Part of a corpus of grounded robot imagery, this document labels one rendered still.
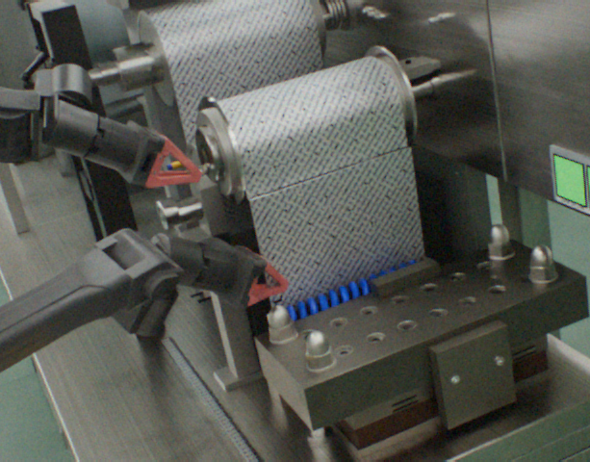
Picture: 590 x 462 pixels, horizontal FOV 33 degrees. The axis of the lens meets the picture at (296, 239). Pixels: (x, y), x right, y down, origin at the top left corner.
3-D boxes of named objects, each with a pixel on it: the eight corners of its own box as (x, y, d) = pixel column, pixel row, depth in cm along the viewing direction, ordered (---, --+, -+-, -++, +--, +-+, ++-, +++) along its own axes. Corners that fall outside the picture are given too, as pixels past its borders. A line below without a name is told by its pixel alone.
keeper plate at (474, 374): (440, 423, 123) (427, 346, 119) (507, 394, 126) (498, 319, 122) (450, 431, 121) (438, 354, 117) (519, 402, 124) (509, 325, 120)
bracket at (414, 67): (387, 76, 138) (385, 62, 138) (423, 64, 140) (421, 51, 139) (404, 81, 134) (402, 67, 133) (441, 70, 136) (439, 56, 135)
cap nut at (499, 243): (481, 254, 137) (478, 224, 135) (504, 245, 138) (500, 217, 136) (497, 263, 134) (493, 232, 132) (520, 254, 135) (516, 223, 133)
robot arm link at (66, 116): (33, 150, 119) (52, 115, 116) (35, 115, 124) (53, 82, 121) (87, 168, 122) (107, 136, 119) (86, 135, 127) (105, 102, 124)
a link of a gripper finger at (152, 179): (195, 205, 128) (129, 182, 123) (179, 192, 134) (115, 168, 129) (216, 157, 127) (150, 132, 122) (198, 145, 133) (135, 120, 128)
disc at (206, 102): (211, 182, 139) (190, 83, 132) (214, 181, 139) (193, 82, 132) (249, 222, 127) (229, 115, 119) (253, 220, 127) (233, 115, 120)
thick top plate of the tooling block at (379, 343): (263, 375, 130) (253, 336, 128) (517, 276, 142) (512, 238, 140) (313, 432, 116) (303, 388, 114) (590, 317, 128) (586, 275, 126)
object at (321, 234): (274, 323, 133) (248, 199, 125) (424, 267, 140) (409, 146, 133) (276, 324, 133) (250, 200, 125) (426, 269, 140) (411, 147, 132)
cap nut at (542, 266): (523, 276, 129) (519, 245, 127) (546, 268, 130) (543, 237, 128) (540, 286, 126) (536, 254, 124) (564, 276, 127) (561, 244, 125)
